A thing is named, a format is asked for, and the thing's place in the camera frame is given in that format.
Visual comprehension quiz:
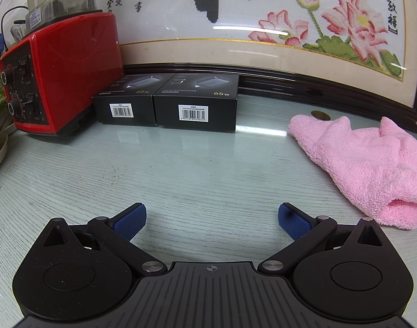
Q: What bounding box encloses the red blender base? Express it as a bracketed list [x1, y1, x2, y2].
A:
[0, 12, 125, 136]

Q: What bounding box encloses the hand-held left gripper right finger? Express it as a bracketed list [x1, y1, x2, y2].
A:
[258, 202, 384, 277]

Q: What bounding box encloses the pink towel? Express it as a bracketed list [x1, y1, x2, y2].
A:
[288, 114, 417, 230]

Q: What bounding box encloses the black charger box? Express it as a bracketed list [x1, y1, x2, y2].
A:
[92, 73, 176, 125]
[153, 72, 241, 133]

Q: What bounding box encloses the framed lotus cross-stitch picture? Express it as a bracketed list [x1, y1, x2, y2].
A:
[94, 0, 417, 134]

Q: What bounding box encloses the black power cable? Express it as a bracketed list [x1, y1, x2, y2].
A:
[0, 5, 26, 55]

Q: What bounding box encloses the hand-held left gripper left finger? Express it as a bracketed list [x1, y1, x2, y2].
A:
[41, 202, 166, 277]

